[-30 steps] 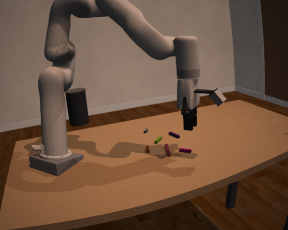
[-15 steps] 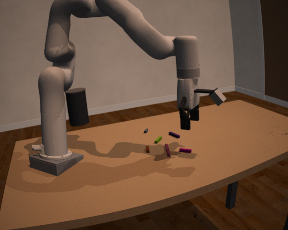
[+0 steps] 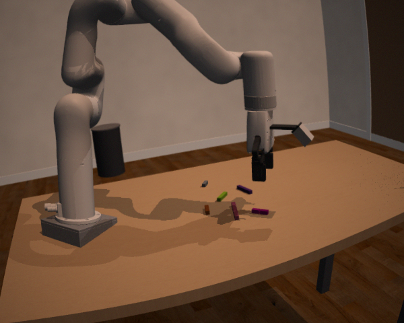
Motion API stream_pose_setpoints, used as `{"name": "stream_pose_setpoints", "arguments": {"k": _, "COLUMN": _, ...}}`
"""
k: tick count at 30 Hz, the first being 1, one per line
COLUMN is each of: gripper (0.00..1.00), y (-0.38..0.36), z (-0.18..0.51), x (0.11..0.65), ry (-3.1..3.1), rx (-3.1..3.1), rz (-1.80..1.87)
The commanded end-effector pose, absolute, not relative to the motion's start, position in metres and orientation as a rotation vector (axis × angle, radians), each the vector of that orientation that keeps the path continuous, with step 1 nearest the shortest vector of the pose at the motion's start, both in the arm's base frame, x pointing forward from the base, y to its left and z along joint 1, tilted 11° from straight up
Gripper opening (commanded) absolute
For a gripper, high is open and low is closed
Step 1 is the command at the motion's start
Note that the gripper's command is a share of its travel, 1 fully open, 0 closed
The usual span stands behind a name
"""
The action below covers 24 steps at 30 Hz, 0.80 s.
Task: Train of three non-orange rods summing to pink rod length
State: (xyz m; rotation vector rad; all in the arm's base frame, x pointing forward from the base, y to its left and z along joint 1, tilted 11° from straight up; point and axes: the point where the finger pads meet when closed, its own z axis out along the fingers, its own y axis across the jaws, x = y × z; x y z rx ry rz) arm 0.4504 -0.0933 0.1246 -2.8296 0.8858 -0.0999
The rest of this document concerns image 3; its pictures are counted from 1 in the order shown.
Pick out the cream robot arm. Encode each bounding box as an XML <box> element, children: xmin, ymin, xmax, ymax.
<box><xmin>44</xmin><ymin>0</ymin><xmax>277</xmax><ymax>225</ymax></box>

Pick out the purple rod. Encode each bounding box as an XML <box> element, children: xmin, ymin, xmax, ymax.
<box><xmin>237</xmin><ymin>185</ymin><xmax>253</xmax><ymax>194</ymax></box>

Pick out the lime green rod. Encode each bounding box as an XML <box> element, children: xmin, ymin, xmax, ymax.
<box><xmin>217</xmin><ymin>191</ymin><xmax>228</xmax><ymax>202</ymax></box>

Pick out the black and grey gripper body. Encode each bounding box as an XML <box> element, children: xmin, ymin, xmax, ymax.
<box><xmin>244</xmin><ymin>107</ymin><xmax>277</xmax><ymax>154</ymax></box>

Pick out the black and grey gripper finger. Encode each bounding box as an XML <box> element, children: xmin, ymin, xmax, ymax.
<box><xmin>265</xmin><ymin>147</ymin><xmax>273</xmax><ymax>169</ymax></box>
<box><xmin>252</xmin><ymin>135</ymin><xmax>266</xmax><ymax>182</ymax></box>

